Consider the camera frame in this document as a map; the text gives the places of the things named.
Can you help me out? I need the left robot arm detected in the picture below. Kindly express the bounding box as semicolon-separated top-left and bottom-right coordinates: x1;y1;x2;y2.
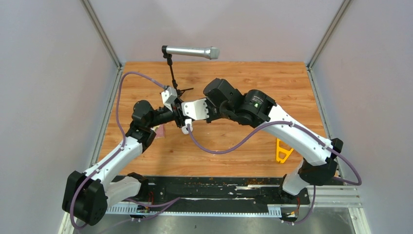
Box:
62;100;177;229

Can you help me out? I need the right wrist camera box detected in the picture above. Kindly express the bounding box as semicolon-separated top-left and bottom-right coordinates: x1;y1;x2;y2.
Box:
181;98;209;120

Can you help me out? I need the white earbud charging case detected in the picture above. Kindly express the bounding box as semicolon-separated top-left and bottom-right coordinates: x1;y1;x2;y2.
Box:
181;124;193;135

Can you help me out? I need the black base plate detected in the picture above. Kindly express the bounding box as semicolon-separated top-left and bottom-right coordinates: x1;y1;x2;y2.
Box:
133;176;310;209

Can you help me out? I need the silver microphone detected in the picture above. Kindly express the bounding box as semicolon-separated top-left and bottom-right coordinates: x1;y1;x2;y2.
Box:
162;45;220;60

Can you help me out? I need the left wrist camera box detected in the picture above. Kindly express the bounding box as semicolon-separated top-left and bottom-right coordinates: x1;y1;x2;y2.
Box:
161;86;178;112

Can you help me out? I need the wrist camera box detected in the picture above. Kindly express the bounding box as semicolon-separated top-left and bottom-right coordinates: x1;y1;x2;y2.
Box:
161;86;178;112
181;98;209;120

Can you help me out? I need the yellow triangular plastic frame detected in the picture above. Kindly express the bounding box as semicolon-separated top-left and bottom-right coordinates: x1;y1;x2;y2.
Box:
275;138;294;164

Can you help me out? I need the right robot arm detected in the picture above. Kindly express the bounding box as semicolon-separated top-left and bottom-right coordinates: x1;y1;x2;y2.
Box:
203;78;343;204

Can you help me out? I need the perforated metal rail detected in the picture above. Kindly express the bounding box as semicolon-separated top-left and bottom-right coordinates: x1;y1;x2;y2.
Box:
106;200;282;218

